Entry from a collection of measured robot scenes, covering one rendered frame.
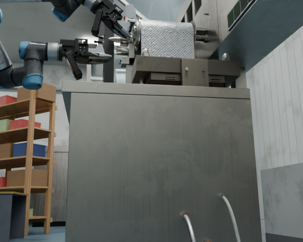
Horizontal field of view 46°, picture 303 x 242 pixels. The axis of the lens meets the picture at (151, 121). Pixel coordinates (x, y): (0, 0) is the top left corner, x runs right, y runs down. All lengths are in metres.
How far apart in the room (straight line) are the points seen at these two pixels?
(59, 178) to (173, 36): 7.68
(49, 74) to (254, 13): 9.93
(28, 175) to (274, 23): 5.64
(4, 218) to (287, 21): 4.25
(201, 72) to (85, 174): 0.56
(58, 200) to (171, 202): 7.93
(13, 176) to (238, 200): 6.03
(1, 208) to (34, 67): 3.66
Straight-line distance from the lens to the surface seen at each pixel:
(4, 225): 4.99
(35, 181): 6.71
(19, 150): 6.89
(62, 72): 11.03
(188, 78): 1.31
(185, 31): 1.64
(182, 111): 1.22
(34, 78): 1.46
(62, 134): 10.52
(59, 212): 9.04
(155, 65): 1.32
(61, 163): 9.09
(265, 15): 1.37
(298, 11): 1.38
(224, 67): 1.39
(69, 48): 1.52
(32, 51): 1.50
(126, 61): 1.60
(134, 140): 1.17
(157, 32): 1.60
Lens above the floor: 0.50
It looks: 13 degrees up
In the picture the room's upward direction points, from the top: 1 degrees counter-clockwise
